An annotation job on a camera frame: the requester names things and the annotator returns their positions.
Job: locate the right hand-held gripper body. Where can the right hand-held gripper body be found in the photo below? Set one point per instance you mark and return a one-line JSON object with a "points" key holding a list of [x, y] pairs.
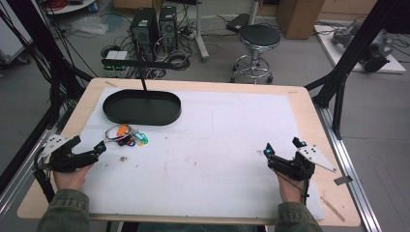
{"points": [[295, 167]]}

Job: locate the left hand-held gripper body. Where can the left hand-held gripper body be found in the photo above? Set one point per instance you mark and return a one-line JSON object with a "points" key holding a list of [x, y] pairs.
{"points": [[66, 160]]}

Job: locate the black oval tray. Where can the black oval tray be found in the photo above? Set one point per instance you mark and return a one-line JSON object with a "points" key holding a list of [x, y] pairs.
{"points": [[141, 108]]}

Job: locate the person's left hand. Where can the person's left hand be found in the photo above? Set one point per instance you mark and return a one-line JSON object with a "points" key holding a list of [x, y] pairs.
{"points": [[70, 179]]}

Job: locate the person's right hand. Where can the person's right hand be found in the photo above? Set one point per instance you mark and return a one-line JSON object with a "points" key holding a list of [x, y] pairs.
{"points": [[290, 190]]}

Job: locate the thin wooden strip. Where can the thin wooden strip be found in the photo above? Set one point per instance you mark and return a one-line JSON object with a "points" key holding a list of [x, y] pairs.
{"points": [[332, 208]]}

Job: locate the white foam mat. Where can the white foam mat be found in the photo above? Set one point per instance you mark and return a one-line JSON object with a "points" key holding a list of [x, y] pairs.
{"points": [[199, 154]]}

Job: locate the white power boxes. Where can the white power boxes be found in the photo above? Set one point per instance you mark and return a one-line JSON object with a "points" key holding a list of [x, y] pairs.
{"points": [[116, 55]]}

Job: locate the black round stool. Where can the black round stool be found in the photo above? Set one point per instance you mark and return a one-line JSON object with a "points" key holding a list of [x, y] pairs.
{"points": [[259, 48]]}

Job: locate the white board with robot parts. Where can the white board with robot parts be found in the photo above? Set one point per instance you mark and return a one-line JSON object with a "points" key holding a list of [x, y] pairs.
{"points": [[357, 51]]}

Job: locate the clear plastic bag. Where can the clear plastic bag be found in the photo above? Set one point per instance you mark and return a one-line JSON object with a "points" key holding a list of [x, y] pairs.
{"points": [[88, 25]]}

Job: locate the brown cardboard box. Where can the brown cardboard box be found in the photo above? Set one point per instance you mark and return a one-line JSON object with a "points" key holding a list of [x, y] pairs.
{"points": [[299, 17]]}

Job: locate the black computer tower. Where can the black computer tower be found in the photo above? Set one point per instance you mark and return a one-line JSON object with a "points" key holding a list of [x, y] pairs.
{"points": [[168, 26], [144, 28]]}

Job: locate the flat black case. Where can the flat black case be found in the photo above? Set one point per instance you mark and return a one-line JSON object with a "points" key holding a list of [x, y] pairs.
{"points": [[238, 22]]}

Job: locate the white metal stand leg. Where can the white metal stand leg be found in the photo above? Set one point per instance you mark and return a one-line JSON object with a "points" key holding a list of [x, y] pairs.
{"points": [[200, 32]]}

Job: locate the small grey metal bracket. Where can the small grey metal bracket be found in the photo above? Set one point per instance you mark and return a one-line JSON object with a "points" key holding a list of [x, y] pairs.
{"points": [[342, 179]]}

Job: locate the aluminium rail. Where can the aluminium rail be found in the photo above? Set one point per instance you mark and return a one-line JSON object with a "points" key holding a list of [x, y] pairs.
{"points": [[354, 193], [19, 180]]}

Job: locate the black metal frame strut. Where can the black metal frame strut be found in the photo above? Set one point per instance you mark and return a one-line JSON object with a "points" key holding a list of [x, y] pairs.
{"points": [[38, 35], [354, 48]]}

